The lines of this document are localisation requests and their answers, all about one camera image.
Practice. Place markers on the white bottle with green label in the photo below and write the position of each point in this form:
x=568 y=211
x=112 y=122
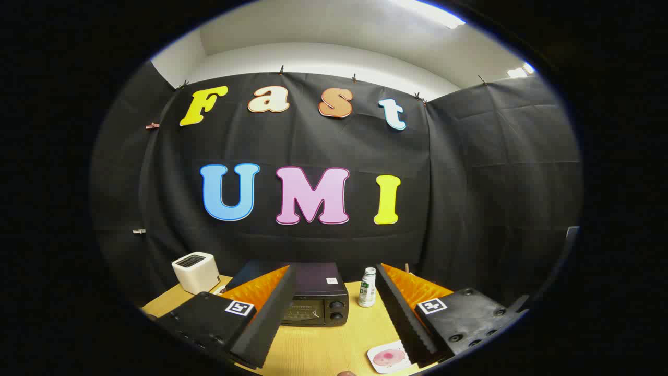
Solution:
x=367 y=290

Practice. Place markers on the white square plate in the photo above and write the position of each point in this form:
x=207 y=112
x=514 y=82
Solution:
x=377 y=365

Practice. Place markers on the pink ham slice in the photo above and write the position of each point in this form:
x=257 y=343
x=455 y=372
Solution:
x=389 y=357

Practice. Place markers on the black backdrop cloth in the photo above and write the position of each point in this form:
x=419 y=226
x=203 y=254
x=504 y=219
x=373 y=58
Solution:
x=469 y=183

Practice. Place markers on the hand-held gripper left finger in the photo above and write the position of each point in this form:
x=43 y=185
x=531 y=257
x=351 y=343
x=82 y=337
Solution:
x=271 y=313

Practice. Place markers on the black toaster oven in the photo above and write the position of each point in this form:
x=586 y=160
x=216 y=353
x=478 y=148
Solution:
x=318 y=282

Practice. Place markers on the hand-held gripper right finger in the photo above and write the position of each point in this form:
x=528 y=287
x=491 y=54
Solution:
x=399 y=313

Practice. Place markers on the white bread toaster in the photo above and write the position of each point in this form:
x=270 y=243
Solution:
x=195 y=274

